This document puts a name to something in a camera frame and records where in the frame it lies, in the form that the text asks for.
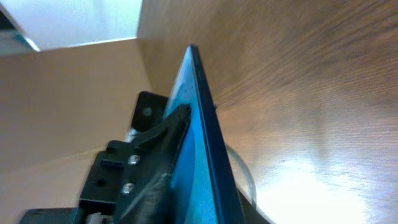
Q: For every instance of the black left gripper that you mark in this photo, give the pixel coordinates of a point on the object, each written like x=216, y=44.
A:
x=140, y=192

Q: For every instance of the blue Galaxy smartphone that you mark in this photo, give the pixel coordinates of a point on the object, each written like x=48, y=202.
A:
x=203, y=184

